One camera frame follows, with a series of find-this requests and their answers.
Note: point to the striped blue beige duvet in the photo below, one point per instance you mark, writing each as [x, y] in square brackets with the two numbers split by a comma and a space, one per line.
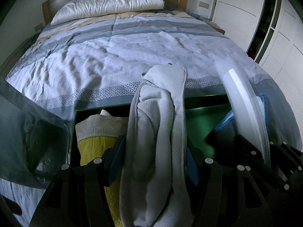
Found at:
[95, 63]

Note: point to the white wardrobe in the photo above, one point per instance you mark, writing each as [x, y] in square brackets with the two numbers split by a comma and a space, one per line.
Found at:
[270, 32]

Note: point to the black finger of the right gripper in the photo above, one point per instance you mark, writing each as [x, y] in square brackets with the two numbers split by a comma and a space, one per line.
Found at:
[238, 158]

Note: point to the wooden nightstand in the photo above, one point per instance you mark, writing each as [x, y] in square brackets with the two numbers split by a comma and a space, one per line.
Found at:
[214, 26]

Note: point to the wall socket plate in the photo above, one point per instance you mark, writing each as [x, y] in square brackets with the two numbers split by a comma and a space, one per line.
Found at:
[204, 5]
[38, 27]

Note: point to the clear plastic packet teal strip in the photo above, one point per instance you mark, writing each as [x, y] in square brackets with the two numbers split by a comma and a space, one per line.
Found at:
[247, 107]

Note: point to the grey blue-edged cloth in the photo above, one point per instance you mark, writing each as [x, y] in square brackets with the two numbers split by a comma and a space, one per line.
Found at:
[247, 121]

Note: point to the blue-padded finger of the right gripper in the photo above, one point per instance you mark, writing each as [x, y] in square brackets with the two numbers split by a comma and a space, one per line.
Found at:
[286, 161]

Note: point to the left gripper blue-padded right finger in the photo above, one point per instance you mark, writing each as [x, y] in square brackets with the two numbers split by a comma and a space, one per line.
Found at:
[204, 187]

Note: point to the yellow towel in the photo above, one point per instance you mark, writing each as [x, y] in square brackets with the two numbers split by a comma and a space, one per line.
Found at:
[95, 135]

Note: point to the dark green tray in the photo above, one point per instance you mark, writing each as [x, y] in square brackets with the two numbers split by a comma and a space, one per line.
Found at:
[202, 115]

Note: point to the white pillow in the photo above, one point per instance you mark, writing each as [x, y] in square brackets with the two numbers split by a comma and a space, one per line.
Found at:
[80, 9]

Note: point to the left wall socket plate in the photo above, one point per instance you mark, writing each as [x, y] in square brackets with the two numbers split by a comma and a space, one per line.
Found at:
[38, 27]

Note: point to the grey fabric pouch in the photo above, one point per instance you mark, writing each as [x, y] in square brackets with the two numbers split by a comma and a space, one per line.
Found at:
[152, 188]

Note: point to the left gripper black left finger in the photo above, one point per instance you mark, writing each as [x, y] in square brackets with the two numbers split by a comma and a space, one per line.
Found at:
[76, 195]

